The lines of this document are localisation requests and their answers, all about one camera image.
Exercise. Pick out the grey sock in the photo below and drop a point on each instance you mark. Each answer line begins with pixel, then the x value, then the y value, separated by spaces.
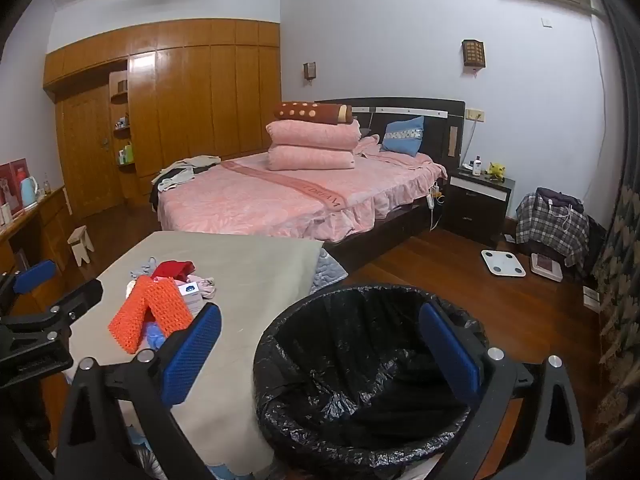
pixel 142 269

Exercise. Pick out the brown dotted pillow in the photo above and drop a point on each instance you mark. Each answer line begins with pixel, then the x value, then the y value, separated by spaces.
pixel 310 111

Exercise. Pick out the yellow plush toy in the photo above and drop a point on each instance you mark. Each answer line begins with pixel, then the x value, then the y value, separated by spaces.
pixel 496 171

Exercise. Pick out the pile of clothes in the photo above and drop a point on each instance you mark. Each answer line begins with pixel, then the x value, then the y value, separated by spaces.
pixel 185 167

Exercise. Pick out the clear glass bottle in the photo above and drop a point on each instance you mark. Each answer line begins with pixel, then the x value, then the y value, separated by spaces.
pixel 46 186

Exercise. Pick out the small white stool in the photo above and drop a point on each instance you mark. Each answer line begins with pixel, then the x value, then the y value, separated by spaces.
pixel 80 242

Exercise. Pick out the quilted grey mat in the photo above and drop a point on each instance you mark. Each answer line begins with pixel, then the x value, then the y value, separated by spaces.
pixel 330 270

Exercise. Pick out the floral curtain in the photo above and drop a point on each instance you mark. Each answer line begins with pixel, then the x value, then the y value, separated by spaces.
pixel 620 285

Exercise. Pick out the small brown wall lamp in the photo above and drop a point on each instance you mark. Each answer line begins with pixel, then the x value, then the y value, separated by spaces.
pixel 309 70

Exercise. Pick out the dark purple hoodie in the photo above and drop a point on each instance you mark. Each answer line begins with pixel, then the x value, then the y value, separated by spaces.
pixel 560 197

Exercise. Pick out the white bathroom scale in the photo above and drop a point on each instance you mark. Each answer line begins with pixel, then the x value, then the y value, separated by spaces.
pixel 503 263

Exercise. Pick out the dark nightstand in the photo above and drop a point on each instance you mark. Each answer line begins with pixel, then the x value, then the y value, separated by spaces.
pixel 475 210

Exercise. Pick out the brown and white scale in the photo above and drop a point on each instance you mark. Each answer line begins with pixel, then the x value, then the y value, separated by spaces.
pixel 546 266

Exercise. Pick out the bed with pink bedspread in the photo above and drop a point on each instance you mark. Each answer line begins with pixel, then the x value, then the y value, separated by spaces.
pixel 260 195

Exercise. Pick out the small dark-capped bottle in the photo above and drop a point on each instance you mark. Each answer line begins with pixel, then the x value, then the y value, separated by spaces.
pixel 477 166

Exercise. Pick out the pink sock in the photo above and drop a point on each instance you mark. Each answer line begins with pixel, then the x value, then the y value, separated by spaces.
pixel 205 285

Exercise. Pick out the wooden wardrobe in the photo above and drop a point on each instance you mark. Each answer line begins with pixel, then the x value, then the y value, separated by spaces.
pixel 200 100

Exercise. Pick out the white power strip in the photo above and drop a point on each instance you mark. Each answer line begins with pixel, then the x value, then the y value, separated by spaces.
pixel 431 200

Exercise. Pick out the blue pillow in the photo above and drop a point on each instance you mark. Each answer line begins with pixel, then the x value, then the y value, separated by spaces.
pixel 402 136

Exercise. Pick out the white paper box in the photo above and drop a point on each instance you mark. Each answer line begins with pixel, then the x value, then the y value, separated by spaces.
pixel 591 299

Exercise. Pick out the red box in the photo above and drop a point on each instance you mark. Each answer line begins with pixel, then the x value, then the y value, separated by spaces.
pixel 12 180

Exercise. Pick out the wall socket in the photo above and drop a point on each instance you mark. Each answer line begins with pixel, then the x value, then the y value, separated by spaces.
pixel 475 115

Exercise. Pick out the black bag lined trash bin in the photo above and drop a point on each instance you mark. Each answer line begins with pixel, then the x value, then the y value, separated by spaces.
pixel 350 360

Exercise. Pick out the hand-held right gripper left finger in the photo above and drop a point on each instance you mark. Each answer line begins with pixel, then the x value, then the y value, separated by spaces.
pixel 192 355

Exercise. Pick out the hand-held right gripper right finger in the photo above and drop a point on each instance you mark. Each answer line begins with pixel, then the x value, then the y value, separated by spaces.
pixel 447 355

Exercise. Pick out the green bottle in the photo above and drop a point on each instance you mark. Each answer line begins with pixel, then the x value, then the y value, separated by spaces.
pixel 128 154

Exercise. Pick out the folded pink blanket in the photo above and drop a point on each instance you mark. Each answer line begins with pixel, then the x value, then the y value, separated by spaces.
pixel 310 158
pixel 312 135

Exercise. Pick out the small white box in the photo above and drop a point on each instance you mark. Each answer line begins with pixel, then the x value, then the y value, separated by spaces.
pixel 192 300

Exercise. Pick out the large brown wall lamp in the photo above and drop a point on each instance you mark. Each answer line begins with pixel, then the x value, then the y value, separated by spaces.
pixel 473 53

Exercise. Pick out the wooden desk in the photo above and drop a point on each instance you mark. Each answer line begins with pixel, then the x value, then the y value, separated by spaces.
pixel 50 210

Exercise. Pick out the red cloth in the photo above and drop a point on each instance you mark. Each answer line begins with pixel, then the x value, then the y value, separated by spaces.
pixel 172 269

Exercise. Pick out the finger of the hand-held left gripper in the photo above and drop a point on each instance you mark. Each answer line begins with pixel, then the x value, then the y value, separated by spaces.
pixel 34 271
pixel 75 297

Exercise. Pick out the plaid garment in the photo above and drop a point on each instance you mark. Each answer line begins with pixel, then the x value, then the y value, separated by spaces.
pixel 550 230

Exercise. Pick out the light blue kettle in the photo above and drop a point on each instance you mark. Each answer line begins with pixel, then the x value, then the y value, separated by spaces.
pixel 30 190

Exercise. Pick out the orange knitted cloth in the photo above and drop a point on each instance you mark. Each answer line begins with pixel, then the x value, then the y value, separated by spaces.
pixel 135 315

